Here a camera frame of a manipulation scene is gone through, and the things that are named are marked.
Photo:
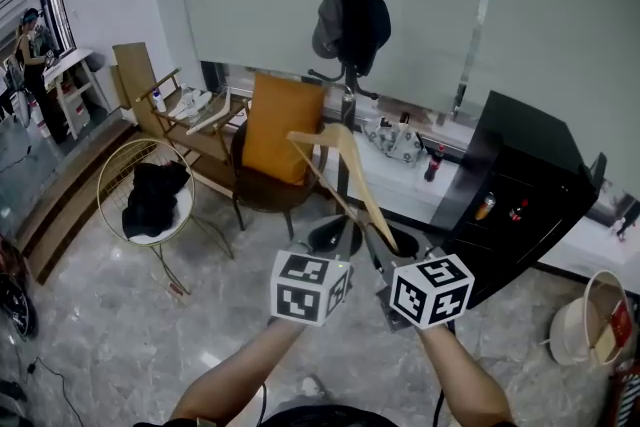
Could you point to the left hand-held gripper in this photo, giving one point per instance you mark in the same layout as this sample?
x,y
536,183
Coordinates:
x,y
300,300

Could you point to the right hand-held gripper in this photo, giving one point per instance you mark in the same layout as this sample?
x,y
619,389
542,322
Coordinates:
x,y
430,295

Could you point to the person's left forearm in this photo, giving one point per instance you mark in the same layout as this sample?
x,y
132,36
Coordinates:
x,y
235,375

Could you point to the person's right forearm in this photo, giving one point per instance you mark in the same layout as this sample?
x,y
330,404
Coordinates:
x,y
462,375

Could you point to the white window bench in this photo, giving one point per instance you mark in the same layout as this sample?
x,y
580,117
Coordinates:
x,y
400,185

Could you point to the dark brown chair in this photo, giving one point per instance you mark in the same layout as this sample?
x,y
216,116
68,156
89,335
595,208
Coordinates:
x,y
265,195

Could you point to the cola bottle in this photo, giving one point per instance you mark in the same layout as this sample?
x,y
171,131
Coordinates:
x,y
434,165

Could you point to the orange drink can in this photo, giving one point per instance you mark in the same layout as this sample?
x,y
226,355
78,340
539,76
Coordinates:
x,y
485,207

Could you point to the floral patterned bag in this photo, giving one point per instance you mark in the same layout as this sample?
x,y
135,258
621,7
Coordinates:
x,y
395,140

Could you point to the orange cushion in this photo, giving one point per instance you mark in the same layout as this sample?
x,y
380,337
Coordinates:
x,y
280,130

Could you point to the small red cap bottle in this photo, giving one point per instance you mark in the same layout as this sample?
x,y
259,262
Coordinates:
x,y
519,212

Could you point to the person's left shoe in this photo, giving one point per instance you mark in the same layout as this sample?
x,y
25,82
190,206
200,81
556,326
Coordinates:
x,y
311,385

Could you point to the black cabinet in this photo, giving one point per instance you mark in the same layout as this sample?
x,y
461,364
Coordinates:
x,y
525,150

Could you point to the person's black shorts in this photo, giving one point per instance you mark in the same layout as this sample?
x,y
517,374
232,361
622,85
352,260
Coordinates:
x,y
330,417

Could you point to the black clothing heap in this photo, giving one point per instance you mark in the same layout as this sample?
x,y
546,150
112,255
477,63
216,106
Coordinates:
x,y
155,200

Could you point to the white round basket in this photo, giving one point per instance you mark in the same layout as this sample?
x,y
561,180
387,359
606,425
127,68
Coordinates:
x,y
570,330

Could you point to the clear plastic bottle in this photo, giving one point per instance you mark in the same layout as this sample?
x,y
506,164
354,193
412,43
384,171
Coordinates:
x,y
190,107

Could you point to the pair of white shoes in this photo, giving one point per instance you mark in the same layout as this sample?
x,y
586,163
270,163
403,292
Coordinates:
x,y
192,101

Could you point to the grey cap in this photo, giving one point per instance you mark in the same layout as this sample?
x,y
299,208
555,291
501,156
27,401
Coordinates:
x,y
327,30

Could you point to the dark navy cap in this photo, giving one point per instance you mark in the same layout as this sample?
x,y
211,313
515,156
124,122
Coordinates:
x,y
370,30

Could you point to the white bottle blue cap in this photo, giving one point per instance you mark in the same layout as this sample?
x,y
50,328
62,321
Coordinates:
x,y
159,102

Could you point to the red booklet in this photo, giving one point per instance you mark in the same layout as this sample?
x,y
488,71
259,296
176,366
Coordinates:
x,y
620,322

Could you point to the wooden board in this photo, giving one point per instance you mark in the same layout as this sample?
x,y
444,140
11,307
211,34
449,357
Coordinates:
x,y
137,80

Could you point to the white table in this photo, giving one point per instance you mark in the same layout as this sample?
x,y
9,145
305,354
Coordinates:
x,y
67,60

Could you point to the black round device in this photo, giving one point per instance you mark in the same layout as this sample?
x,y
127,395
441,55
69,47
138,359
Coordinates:
x,y
17,310

